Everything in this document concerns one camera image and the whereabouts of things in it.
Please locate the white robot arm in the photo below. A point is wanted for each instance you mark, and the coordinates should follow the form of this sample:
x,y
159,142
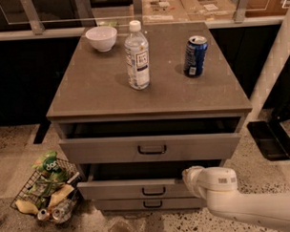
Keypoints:
x,y
219,188

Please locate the grey drawer cabinet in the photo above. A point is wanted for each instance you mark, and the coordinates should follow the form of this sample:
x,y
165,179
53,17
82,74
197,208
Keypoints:
x,y
95,87

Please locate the grey top drawer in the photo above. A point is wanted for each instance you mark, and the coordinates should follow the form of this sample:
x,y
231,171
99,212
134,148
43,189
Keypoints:
x,y
151,140

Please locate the black floor tray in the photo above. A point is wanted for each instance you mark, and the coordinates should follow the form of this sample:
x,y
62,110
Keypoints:
x,y
272,140

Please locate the blue soda can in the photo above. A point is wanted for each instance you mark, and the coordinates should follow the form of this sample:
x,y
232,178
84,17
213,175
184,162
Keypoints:
x,y
196,49

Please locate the yellow snack bag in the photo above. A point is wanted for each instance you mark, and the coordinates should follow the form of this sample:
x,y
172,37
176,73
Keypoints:
x,y
26,207
60,194

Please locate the crushed silver can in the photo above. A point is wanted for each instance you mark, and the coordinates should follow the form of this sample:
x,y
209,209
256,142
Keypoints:
x,y
58,214

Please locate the clear plastic water bottle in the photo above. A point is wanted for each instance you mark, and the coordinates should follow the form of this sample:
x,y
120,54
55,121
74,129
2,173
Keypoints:
x,y
137,57

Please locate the green snack bag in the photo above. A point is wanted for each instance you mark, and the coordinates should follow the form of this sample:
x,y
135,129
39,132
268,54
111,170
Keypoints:
x,y
47,165

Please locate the white diagonal pole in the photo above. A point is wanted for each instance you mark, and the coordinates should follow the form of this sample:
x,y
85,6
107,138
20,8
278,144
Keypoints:
x,y
272,68

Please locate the white ceramic bowl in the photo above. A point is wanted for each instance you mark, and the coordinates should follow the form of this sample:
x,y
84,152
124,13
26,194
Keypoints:
x,y
101,38

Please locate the right cardboard box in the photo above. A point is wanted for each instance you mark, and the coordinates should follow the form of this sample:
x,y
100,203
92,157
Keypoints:
x,y
209,9

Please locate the cardboard box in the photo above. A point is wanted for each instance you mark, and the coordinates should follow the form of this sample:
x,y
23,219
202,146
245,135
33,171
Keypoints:
x,y
209,9
163,11

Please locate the left cardboard box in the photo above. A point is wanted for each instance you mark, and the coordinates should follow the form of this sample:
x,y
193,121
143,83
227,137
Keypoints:
x,y
163,11

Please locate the black wire basket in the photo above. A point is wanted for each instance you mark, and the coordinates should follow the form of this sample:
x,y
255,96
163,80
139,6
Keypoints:
x,y
38,190

